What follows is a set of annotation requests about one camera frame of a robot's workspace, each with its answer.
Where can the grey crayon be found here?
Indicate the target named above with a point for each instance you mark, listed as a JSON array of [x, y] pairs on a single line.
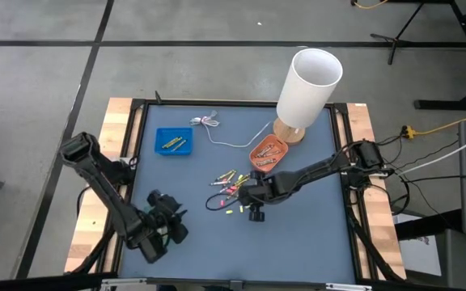
[[272, 153], [267, 164], [264, 150]]

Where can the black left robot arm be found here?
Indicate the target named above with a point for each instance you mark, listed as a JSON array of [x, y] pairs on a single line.
[[111, 198]]

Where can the white lamp shade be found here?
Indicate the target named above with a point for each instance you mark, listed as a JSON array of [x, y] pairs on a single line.
[[306, 93]]

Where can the white storage box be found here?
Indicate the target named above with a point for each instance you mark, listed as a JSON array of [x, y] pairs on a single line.
[[419, 254]]

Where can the blue plastic basket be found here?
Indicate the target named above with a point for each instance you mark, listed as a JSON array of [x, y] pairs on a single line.
[[160, 133]]

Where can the white timberwolf crayon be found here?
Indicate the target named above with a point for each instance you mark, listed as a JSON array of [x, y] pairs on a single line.
[[266, 161]]

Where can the black desk leg stand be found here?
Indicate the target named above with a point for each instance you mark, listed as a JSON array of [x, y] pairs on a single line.
[[439, 105]]

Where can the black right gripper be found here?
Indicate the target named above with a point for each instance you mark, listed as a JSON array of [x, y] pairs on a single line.
[[261, 190]]

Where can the grey table-level camera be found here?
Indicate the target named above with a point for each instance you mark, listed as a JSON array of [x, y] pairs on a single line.
[[235, 285]]

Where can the black tripod stand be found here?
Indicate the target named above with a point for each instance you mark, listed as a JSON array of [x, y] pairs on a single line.
[[396, 40]]

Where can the orange plastic bin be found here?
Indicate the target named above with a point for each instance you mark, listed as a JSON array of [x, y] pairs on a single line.
[[279, 143]]

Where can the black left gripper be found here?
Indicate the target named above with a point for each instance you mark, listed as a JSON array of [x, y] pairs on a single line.
[[162, 210]]

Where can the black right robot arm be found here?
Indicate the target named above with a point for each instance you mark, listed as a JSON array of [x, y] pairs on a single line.
[[318, 171]]

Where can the silver metal bracket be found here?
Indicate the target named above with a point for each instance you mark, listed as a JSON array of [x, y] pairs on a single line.
[[348, 287], [124, 281]]

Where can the black aluminium table frame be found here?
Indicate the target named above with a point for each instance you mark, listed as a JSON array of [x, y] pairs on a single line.
[[217, 102]]

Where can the wooden table side board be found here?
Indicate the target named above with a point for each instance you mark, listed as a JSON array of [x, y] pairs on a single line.
[[358, 121], [115, 109]]

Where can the wooden lamp base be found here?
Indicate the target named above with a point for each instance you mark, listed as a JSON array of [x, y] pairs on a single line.
[[287, 135]]

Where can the black antenna stub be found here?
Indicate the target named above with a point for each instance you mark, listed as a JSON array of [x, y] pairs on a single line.
[[158, 99]]

